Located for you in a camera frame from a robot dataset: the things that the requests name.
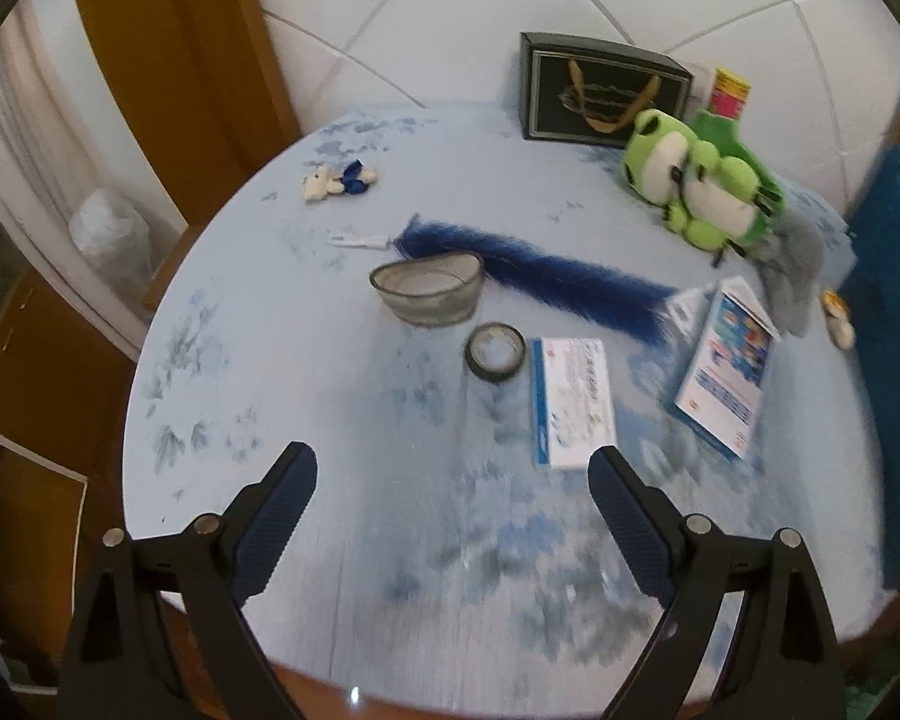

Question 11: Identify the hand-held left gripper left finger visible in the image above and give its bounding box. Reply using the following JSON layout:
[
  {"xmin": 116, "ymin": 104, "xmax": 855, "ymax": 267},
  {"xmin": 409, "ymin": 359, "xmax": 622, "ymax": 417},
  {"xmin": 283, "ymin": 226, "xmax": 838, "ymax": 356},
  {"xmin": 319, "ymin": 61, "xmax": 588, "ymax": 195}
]
[{"xmin": 58, "ymin": 441, "xmax": 318, "ymax": 720}]

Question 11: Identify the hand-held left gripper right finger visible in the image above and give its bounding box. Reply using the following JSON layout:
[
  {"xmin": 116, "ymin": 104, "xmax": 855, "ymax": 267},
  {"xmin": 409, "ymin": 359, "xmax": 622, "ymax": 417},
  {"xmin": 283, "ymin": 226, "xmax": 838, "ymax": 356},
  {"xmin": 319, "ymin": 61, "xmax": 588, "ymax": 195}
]
[{"xmin": 587, "ymin": 445, "xmax": 845, "ymax": 720}]

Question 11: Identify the white blue medicine box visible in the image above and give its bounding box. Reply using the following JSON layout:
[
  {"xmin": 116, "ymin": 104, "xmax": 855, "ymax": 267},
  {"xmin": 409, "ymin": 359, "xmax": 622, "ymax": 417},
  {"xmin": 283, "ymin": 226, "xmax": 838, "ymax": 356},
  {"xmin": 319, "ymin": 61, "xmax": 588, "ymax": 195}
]
[{"xmin": 529, "ymin": 337, "xmax": 617, "ymax": 472}]

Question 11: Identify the blue floral tablecloth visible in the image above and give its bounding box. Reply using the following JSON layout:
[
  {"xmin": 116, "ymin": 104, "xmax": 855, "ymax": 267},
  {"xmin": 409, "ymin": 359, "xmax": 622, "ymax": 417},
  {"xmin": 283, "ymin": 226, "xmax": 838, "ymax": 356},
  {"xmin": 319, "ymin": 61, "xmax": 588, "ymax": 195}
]
[{"xmin": 120, "ymin": 101, "xmax": 890, "ymax": 702}]

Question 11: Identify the blue printed medicine box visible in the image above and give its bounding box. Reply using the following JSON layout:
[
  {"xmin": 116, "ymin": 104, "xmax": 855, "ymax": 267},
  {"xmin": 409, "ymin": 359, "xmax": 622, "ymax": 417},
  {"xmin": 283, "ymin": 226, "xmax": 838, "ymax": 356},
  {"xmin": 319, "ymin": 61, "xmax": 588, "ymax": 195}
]
[{"xmin": 673, "ymin": 275, "xmax": 782, "ymax": 462}]

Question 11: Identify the dark tape roll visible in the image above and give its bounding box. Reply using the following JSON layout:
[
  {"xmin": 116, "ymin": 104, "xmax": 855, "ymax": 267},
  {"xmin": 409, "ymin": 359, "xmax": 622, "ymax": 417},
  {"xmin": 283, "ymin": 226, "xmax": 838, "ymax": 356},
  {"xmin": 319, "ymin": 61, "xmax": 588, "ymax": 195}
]
[{"xmin": 463, "ymin": 322, "xmax": 527, "ymax": 385}]

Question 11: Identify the small white box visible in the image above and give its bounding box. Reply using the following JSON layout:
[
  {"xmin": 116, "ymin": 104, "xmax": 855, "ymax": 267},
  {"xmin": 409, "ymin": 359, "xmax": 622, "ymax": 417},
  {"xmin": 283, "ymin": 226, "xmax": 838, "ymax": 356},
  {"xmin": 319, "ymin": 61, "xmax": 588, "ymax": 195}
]
[{"xmin": 664, "ymin": 285, "xmax": 710, "ymax": 338}]

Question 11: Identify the blue furry tail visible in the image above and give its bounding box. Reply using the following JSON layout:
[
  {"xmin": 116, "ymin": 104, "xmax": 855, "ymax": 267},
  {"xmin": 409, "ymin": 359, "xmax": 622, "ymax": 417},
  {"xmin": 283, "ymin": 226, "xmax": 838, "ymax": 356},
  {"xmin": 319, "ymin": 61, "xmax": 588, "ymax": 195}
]
[{"xmin": 397, "ymin": 216, "xmax": 680, "ymax": 350}]

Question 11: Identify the wooden cabinet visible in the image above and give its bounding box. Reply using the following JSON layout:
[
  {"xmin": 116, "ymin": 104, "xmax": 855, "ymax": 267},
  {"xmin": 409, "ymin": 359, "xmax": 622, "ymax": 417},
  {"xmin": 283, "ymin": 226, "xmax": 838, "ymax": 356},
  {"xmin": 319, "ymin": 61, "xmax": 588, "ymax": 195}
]
[{"xmin": 0, "ymin": 270, "xmax": 147, "ymax": 691}]

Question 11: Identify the small glass bowl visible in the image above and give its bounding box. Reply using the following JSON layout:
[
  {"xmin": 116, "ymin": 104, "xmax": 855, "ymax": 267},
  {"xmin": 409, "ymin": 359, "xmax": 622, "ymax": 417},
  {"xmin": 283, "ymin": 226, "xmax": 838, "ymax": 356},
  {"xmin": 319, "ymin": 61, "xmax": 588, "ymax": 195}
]
[{"xmin": 369, "ymin": 253, "xmax": 485, "ymax": 329}]

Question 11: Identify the small yellow white toy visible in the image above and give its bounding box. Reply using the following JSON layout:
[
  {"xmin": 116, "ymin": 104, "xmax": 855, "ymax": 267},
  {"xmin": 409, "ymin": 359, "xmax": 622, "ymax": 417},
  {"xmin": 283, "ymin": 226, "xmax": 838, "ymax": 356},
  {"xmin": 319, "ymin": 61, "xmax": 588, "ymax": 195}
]
[{"xmin": 821, "ymin": 289, "xmax": 857, "ymax": 350}]

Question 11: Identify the grey plush toy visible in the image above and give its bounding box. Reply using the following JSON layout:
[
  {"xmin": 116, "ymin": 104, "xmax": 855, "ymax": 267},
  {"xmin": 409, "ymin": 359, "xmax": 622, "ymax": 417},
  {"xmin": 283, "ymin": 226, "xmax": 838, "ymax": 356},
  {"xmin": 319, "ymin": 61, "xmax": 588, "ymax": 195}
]
[{"xmin": 754, "ymin": 202, "xmax": 830, "ymax": 338}]

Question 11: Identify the green frog plush toy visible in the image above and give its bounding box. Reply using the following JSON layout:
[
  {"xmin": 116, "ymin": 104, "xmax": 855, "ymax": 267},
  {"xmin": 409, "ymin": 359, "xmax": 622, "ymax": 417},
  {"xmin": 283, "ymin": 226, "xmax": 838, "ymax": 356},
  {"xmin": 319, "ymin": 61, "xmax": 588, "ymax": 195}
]
[{"xmin": 619, "ymin": 109, "xmax": 788, "ymax": 267}]

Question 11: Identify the white plastic bag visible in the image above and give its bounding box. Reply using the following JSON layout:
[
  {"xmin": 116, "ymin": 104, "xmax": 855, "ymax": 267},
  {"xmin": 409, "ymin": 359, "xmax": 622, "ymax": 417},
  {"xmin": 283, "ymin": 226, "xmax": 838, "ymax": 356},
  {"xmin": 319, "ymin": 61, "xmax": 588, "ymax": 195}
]
[{"xmin": 70, "ymin": 189, "xmax": 155, "ymax": 293}]

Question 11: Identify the red yellow label bottle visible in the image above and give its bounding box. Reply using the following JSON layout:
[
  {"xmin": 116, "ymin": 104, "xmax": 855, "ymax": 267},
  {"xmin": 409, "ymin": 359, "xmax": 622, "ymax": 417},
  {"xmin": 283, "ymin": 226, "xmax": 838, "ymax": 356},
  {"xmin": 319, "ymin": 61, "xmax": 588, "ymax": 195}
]
[{"xmin": 705, "ymin": 67, "xmax": 752, "ymax": 125}]

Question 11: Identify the black gift bag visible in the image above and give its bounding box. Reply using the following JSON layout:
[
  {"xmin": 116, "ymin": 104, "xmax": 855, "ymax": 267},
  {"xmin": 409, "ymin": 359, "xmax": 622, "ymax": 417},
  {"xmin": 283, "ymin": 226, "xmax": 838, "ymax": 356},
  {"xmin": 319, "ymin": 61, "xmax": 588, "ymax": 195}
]
[{"xmin": 520, "ymin": 32, "xmax": 695, "ymax": 147}]

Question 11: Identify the white curtain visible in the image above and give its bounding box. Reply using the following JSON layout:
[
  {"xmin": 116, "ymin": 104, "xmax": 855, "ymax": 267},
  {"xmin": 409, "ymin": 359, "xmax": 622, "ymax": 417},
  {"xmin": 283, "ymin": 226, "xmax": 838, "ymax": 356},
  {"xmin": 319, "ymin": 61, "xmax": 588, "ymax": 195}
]
[{"xmin": 0, "ymin": 0, "xmax": 188, "ymax": 361}]

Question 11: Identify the small white bear keychain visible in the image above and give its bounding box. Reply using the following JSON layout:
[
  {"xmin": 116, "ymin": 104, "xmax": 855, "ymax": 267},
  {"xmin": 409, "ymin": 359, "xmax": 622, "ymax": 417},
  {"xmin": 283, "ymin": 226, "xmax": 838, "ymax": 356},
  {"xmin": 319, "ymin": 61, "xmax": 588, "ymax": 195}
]
[{"xmin": 302, "ymin": 159, "xmax": 380, "ymax": 205}]

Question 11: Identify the wooden door frame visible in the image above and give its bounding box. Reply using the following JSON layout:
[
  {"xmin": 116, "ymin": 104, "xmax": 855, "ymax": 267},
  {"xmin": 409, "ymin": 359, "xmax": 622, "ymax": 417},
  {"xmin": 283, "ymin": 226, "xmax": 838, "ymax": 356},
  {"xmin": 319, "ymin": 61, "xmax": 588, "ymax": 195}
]
[{"xmin": 64, "ymin": 0, "xmax": 301, "ymax": 301}]

